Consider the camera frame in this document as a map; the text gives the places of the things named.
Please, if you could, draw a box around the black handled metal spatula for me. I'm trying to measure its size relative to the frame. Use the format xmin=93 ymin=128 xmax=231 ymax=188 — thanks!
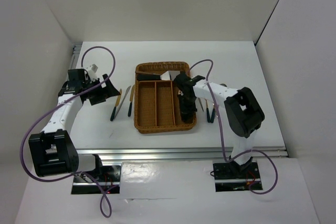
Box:
xmin=137 ymin=71 xmax=172 ymax=81

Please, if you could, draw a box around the silver fork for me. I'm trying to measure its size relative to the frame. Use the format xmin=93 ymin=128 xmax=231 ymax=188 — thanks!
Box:
xmin=198 ymin=98 xmax=204 ymax=112

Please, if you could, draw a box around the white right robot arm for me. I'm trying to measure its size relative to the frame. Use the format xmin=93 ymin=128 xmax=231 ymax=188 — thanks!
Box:
xmin=173 ymin=73 xmax=265 ymax=178

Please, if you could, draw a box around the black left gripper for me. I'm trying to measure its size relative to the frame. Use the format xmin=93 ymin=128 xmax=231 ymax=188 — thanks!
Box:
xmin=82 ymin=74 xmax=120 ymax=105

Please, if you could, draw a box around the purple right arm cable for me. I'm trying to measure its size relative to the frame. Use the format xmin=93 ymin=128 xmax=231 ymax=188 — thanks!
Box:
xmin=187 ymin=59 xmax=278 ymax=195

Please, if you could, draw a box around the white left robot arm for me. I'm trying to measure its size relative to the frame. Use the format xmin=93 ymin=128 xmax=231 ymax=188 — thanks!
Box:
xmin=28 ymin=64 xmax=121 ymax=177

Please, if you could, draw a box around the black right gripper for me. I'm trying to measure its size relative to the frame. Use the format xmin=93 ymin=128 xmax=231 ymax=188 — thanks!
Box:
xmin=177 ymin=93 xmax=197 ymax=120

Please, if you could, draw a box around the gold spoon green handle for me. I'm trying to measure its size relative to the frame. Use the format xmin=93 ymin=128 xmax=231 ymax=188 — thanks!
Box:
xmin=210 ymin=104 xmax=216 ymax=123

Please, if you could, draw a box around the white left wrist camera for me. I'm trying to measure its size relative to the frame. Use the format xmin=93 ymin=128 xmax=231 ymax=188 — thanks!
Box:
xmin=85 ymin=64 xmax=98 ymax=80

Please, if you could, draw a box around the aluminium table rail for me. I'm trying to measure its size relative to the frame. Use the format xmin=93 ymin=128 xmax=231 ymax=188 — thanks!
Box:
xmin=76 ymin=146 xmax=289 ymax=162

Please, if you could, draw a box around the gold knife green handle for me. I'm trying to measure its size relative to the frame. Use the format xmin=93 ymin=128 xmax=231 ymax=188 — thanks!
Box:
xmin=110 ymin=89 xmax=122 ymax=121
xmin=128 ymin=84 xmax=135 ymax=117

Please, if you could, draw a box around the silver table knife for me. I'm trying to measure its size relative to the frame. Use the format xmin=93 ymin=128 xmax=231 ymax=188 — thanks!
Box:
xmin=115 ymin=86 xmax=132 ymax=116

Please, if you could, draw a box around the gold fork green handle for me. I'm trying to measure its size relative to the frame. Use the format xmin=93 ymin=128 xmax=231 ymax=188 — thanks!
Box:
xmin=205 ymin=100 xmax=212 ymax=123

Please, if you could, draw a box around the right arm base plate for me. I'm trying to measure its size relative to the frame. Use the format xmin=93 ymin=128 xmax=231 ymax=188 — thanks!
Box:
xmin=210 ymin=162 xmax=263 ymax=192

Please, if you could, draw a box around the silver cake server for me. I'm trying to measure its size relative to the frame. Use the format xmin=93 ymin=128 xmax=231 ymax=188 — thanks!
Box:
xmin=161 ymin=70 xmax=185 ymax=81

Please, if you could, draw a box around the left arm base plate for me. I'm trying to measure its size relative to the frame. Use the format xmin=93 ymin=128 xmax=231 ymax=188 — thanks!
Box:
xmin=71 ymin=164 xmax=122 ymax=195

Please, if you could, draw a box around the brown wicker cutlery tray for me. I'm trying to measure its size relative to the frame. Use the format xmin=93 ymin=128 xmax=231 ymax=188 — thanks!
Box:
xmin=133 ymin=61 xmax=197 ymax=135

